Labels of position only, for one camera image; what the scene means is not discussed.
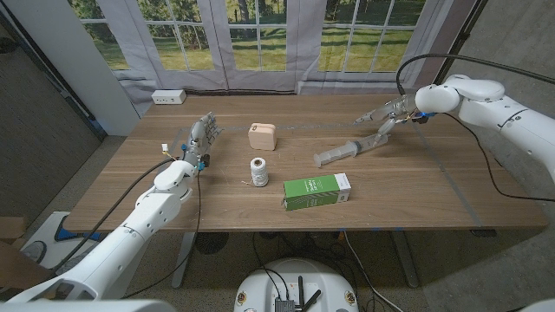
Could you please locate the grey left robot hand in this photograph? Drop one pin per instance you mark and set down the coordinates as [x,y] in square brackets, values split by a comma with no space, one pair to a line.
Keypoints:
[201,136]

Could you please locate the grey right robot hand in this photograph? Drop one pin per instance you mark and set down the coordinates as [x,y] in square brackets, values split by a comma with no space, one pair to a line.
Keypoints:
[399,108]

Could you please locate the large clear plastic syringe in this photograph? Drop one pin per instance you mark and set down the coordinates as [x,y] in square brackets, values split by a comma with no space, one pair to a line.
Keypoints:
[342,151]

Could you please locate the white left shoulder cover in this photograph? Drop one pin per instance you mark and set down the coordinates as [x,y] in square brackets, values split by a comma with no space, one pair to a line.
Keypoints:
[86,306]

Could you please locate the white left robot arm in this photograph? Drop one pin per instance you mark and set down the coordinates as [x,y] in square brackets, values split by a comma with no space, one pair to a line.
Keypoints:
[147,212]

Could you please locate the white right shoulder cover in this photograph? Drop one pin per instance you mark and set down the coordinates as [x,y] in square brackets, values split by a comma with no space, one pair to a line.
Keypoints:
[539,307]

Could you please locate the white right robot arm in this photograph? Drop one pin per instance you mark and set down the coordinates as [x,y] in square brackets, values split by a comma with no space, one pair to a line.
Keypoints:
[477,93]

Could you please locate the beige rounded box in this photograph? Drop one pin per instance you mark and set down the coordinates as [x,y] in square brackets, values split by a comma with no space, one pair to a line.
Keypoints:
[262,136]

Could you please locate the green and white package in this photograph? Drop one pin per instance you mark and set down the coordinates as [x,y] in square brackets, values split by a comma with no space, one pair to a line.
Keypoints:
[312,193]

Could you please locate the brown cardboard box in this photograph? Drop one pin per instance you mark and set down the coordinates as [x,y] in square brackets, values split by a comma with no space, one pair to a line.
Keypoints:
[11,227]

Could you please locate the blue right wrist connector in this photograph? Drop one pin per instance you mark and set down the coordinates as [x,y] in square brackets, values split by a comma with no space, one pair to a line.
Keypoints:
[422,115]

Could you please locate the blue wrist connector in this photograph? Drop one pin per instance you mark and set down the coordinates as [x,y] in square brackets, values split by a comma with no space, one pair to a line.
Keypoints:
[422,115]
[200,165]

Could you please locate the blue left wrist connector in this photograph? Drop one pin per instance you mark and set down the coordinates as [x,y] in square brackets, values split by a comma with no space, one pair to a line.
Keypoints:
[200,165]

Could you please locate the white power strip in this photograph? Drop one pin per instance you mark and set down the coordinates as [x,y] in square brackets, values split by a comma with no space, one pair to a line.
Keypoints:
[168,96]

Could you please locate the black backdrop stand pole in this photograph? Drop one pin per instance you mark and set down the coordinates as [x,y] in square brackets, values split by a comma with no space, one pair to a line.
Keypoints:
[464,34]

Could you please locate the black round floor object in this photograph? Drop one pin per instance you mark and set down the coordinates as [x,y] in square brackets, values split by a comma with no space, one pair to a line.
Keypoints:
[211,242]

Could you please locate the printed window backdrop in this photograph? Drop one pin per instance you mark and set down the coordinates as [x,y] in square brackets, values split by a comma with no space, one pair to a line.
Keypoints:
[299,43]

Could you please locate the grey table leg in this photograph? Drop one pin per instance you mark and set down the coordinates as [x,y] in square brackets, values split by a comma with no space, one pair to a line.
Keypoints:
[182,260]
[407,260]

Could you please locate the white pillar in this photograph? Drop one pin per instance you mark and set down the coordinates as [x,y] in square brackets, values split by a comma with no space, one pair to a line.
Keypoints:
[65,52]

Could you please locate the white robot torso base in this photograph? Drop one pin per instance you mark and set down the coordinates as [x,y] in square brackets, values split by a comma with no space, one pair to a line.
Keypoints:
[299,277]

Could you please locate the white floor platform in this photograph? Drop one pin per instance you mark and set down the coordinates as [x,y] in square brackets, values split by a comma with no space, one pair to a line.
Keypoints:
[52,225]

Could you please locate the black antenna module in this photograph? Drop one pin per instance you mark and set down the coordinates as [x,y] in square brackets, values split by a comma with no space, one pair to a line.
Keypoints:
[284,305]

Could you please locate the person's lower leg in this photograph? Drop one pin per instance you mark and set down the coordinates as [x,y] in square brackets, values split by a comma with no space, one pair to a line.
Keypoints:
[21,266]

